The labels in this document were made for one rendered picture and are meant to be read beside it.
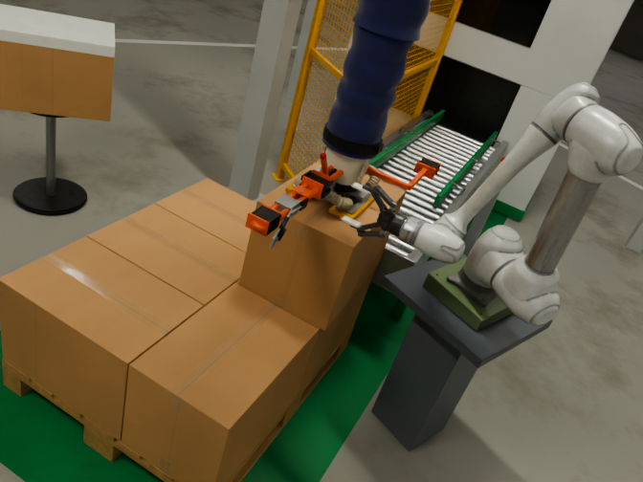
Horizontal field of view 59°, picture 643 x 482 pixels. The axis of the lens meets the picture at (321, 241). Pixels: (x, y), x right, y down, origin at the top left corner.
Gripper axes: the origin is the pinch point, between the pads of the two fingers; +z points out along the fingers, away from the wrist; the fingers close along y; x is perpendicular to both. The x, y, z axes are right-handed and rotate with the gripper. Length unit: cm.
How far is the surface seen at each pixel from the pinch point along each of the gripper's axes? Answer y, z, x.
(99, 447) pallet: 102, 45, -65
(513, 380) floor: 108, -90, 96
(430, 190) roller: 53, -1, 155
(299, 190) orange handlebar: -2.1, 14.8, -11.3
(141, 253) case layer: 52, 72, -18
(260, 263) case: 37.6, 25.4, -5.6
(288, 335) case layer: 53, 3, -17
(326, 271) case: 27.0, -0.7, -5.2
